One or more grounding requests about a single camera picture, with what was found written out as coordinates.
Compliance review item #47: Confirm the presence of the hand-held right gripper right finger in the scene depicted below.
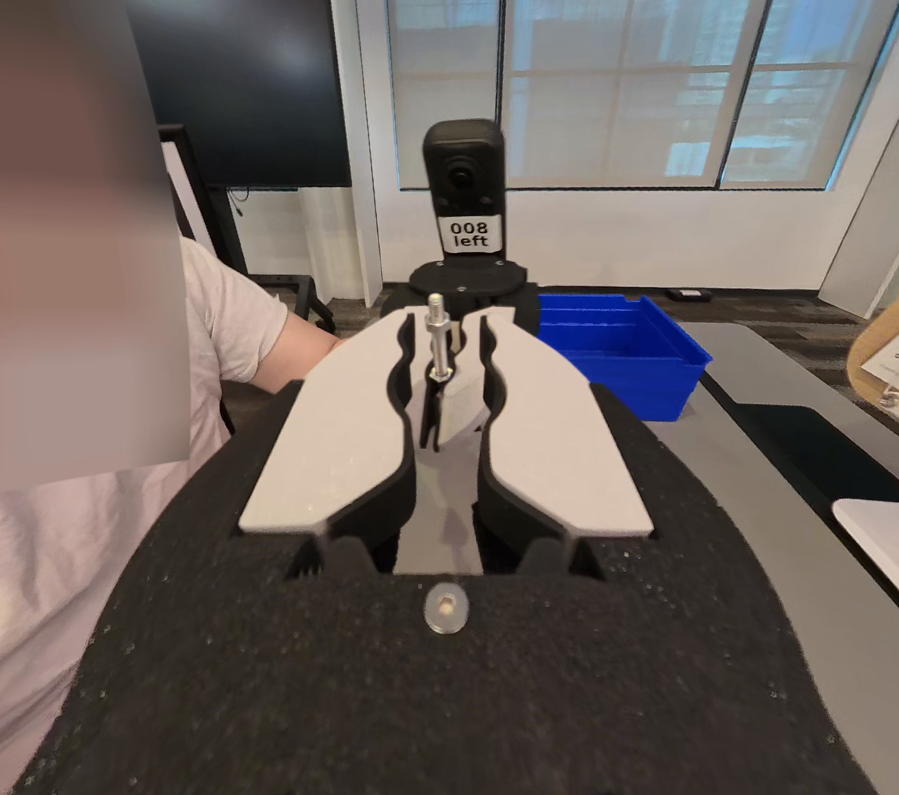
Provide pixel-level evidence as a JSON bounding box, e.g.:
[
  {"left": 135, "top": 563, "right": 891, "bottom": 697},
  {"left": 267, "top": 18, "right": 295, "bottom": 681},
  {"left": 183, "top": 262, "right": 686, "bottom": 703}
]
[{"left": 478, "top": 312, "right": 657, "bottom": 571}]

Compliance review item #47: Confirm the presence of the glass window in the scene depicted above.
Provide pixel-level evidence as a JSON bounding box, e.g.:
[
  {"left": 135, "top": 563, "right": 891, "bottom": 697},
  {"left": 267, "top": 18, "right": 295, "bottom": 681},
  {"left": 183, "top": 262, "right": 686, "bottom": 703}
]
[{"left": 383, "top": 0, "right": 899, "bottom": 192}]

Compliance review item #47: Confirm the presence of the long thin silver bolt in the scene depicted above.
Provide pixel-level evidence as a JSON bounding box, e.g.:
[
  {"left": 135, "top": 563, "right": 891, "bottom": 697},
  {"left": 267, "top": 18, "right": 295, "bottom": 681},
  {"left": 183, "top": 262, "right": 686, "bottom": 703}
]
[{"left": 425, "top": 292, "right": 452, "bottom": 385}]

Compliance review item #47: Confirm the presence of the person's left forearm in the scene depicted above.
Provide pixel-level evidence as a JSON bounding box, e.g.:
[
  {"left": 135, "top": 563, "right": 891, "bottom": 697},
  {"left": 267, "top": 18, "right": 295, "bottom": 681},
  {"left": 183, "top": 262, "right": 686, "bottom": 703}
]
[{"left": 253, "top": 313, "right": 345, "bottom": 395}]

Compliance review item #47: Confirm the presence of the blue plastic bin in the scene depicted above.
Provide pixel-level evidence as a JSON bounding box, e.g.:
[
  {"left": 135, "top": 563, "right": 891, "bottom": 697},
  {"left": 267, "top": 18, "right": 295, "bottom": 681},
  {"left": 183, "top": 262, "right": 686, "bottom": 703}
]
[{"left": 537, "top": 294, "right": 712, "bottom": 422}]

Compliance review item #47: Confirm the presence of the white sign board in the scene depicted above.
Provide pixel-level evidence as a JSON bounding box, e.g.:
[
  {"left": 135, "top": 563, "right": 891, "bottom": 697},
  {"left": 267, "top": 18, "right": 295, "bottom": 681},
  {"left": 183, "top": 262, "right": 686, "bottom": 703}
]
[{"left": 158, "top": 124, "right": 233, "bottom": 262}]

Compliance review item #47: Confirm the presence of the large black monitor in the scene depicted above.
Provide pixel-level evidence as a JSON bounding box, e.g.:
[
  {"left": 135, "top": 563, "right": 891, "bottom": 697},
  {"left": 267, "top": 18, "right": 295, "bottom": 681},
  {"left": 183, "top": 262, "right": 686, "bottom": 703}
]
[{"left": 91, "top": 0, "right": 352, "bottom": 188}]

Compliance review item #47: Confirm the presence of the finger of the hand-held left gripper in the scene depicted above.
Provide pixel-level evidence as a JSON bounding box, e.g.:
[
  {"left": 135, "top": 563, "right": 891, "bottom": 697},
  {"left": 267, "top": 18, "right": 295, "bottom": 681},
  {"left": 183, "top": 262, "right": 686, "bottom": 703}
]
[
  {"left": 419, "top": 379, "right": 440, "bottom": 449},
  {"left": 432, "top": 307, "right": 519, "bottom": 453}
]

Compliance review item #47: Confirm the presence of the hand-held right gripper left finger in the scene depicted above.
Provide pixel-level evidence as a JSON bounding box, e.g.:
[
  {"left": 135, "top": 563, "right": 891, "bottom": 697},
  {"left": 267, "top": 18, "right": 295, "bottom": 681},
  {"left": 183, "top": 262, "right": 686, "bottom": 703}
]
[{"left": 237, "top": 310, "right": 417, "bottom": 567}]

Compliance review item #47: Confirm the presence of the white document stand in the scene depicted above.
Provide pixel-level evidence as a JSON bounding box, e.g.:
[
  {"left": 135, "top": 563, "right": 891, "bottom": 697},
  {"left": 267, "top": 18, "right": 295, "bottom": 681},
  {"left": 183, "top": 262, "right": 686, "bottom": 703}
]
[{"left": 832, "top": 498, "right": 899, "bottom": 588}]

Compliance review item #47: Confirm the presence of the black monitor stand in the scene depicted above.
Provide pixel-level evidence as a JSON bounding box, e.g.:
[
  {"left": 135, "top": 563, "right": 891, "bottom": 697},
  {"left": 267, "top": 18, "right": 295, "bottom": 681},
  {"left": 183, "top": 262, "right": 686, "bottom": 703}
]
[{"left": 204, "top": 184, "right": 337, "bottom": 332}]

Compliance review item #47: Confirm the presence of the printed instruction sheet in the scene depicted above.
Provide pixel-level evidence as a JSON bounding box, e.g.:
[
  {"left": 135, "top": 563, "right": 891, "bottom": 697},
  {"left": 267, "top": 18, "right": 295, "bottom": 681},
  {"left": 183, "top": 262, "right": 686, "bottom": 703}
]
[{"left": 860, "top": 345, "right": 899, "bottom": 388}]

